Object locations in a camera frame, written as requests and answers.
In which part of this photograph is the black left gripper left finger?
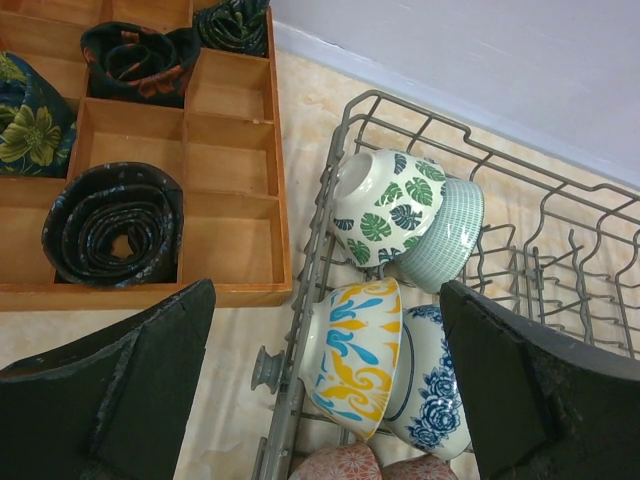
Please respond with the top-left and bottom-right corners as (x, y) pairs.
(1, 279), (216, 479)

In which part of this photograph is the dark green folded tie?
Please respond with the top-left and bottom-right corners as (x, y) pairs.
(192, 0), (270, 57)

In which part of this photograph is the teal yellow-flower folded tie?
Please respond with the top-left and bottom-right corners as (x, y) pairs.
(1, 51), (76, 178)

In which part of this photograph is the yellow blue swirl bowl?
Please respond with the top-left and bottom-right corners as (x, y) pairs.
(299, 277), (403, 441)

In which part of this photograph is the green leaf pattern bowl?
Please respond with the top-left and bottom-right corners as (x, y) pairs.
(330, 149), (447, 269)

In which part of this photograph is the dark orange-flower rolled tie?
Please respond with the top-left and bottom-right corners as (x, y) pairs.
(80, 22), (201, 108)

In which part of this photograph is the green striped bowl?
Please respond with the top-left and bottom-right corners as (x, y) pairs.
(396, 178), (485, 294)

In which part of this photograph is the blue rose pattern bowl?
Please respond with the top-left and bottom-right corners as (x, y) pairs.
(384, 304), (471, 461)

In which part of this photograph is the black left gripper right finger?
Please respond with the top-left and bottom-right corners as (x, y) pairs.
(440, 281), (639, 479)

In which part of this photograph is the dark leaf pattern bowl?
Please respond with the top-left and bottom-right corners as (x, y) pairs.
(381, 455), (458, 480)

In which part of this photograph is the brown floral rolled tie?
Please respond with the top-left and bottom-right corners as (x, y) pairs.
(41, 162), (184, 288)

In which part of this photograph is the pink floral bowl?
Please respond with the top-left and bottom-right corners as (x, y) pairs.
(289, 442), (382, 480)

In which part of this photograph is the wooden compartment tray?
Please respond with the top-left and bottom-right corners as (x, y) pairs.
(1, 1), (292, 311)

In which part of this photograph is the grey wire dish rack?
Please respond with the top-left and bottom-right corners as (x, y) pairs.
(252, 90), (639, 479)

